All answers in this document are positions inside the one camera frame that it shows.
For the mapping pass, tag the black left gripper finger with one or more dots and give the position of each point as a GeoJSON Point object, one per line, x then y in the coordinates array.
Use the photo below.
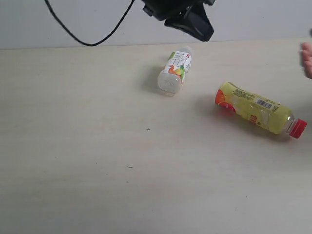
{"type": "Point", "coordinates": [193, 21]}

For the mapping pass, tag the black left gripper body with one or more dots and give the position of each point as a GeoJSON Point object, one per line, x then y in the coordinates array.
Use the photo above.
{"type": "Point", "coordinates": [164, 9]}

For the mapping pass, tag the white tea bottle orange label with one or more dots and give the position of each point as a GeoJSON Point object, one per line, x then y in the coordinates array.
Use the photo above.
{"type": "Point", "coordinates": [174, 72]}

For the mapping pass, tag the yellow juice bottle red cap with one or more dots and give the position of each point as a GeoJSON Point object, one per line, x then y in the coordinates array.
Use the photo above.
{"type": "Point", "coordinates": [265, 113]}

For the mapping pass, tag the person's open bare hand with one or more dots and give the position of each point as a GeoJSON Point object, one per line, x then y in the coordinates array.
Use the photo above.
{"type": "Point", "coordinates": [306, 59]}

